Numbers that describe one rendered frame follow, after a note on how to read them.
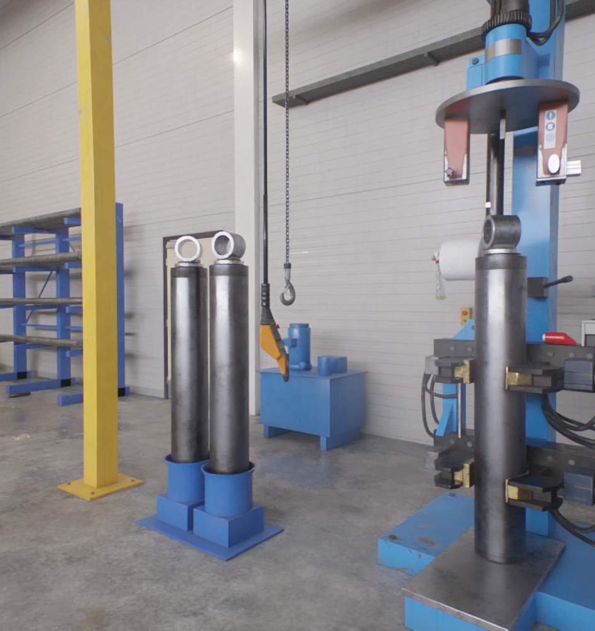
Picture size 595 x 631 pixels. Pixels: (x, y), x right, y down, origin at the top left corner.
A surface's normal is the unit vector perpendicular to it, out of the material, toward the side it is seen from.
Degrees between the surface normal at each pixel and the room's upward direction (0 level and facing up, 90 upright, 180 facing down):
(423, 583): 0
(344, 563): 0
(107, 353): 90
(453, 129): 90
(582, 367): 90
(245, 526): 90
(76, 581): 0
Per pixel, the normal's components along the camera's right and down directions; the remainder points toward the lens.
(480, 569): 0.00, -1.00
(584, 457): -0.62, 0.02
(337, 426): 0.78, 0.01
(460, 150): -0.38, 0.03
